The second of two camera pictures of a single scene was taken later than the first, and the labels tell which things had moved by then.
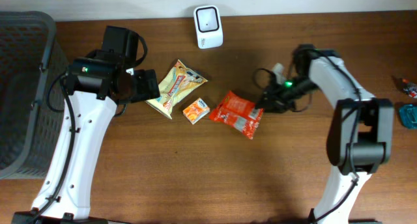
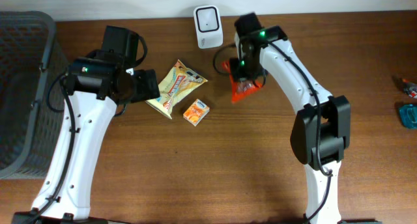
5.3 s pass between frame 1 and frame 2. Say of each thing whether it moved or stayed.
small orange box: stayed
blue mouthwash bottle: stayed
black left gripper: stayed
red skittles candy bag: moved
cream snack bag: stayed
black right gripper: moved
